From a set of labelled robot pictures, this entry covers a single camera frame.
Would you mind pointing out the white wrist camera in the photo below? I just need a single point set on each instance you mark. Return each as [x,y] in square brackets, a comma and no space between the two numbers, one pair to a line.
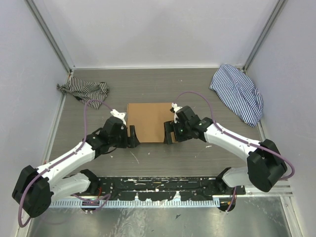
[119,115]
[174,109]

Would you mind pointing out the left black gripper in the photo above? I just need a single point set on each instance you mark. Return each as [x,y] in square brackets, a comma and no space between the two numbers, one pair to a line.
[132,141]

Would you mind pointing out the blue white striped cloth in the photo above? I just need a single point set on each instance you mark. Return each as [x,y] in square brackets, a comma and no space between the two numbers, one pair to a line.
[238,92]

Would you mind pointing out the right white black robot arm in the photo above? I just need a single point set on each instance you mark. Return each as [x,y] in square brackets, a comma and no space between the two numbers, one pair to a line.
[264,165]

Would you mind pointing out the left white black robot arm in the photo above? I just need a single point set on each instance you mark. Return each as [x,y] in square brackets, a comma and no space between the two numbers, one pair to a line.
[37,188]

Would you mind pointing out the slotted grey cable duct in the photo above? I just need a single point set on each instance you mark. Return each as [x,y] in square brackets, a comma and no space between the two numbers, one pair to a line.
[76,203]

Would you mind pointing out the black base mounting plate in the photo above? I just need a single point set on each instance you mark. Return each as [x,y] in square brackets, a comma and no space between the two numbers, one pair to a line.
[160,188]

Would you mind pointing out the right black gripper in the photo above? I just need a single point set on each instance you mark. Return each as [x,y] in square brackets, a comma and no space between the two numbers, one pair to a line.
[169,127]

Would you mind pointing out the left aluminium frame post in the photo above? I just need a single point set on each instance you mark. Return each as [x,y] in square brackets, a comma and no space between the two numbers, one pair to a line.
[48,34]

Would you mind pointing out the aluminium frame post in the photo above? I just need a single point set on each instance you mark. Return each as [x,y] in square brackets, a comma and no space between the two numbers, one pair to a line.
[280,4]
[48,34]

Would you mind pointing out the aluminium front rail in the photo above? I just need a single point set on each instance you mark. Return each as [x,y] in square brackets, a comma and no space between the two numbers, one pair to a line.
[280,189]

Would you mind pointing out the brown cardboard box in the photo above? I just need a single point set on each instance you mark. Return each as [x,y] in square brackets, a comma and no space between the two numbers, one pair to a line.
[148,120]

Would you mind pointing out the right aluminium frame post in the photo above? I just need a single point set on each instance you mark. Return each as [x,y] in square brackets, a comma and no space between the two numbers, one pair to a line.
[280,4]

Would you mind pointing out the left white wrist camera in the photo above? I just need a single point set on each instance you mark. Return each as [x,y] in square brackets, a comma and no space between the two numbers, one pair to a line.
[119,115]

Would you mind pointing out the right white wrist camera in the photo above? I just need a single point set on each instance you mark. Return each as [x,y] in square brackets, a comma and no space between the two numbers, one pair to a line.
[174,109]

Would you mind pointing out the black white striped cloth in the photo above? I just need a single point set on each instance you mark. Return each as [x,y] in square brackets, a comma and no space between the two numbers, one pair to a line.
[84,91]

